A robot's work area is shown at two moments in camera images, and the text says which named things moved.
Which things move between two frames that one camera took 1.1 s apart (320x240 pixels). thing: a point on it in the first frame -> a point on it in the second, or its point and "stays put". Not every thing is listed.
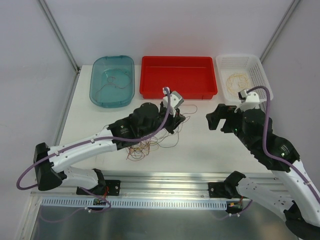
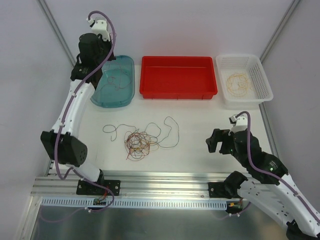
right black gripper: [227, 120] -> [223, 142]
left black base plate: [114, 187] stays put
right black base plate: [218, 190] stays put
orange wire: [236, 82] stays put
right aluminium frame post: [287, 16] stays put
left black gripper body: [173, 119] -> [106, 55]
